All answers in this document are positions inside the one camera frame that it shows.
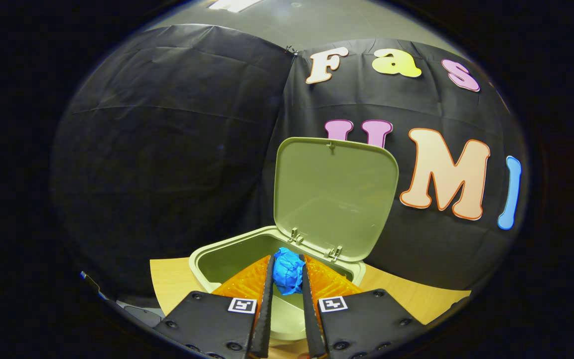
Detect wooden desktop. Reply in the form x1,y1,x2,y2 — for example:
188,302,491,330
150,257,472,359

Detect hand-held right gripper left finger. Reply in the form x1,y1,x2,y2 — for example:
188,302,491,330
152,254,275,359

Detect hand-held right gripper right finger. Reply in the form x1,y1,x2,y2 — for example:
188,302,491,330
299,254,425,359

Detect blue paper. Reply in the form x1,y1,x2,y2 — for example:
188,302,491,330
273,247,305,296

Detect black backdrop cloth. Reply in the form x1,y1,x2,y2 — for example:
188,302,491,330
50,22,529,310

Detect green desktop garbage bin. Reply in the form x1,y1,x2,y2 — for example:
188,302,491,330
189,137,400,342

